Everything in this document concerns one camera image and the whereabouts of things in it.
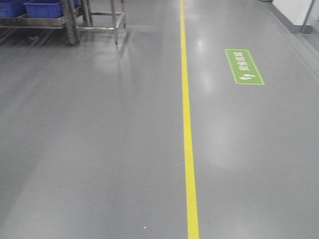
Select green safety floor sticker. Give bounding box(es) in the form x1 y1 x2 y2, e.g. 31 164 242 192
225 49 265 85

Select yellow floor line tape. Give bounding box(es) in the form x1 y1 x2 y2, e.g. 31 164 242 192
179 0 200 239

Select steel trolley with casters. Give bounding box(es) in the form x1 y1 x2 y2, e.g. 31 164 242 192
0 0 126 45

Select blue bin on trolley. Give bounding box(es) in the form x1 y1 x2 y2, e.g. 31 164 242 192
23 0 63 18
0 0 26 18

